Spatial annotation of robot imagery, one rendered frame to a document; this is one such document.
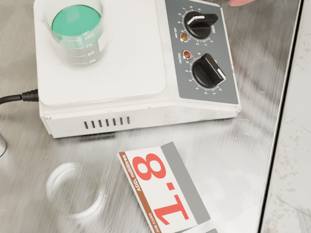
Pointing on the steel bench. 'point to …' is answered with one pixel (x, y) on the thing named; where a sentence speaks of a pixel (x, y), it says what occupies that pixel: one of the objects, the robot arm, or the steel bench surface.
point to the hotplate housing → (136, 102)
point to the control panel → (176, 14)
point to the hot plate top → (133, 41)
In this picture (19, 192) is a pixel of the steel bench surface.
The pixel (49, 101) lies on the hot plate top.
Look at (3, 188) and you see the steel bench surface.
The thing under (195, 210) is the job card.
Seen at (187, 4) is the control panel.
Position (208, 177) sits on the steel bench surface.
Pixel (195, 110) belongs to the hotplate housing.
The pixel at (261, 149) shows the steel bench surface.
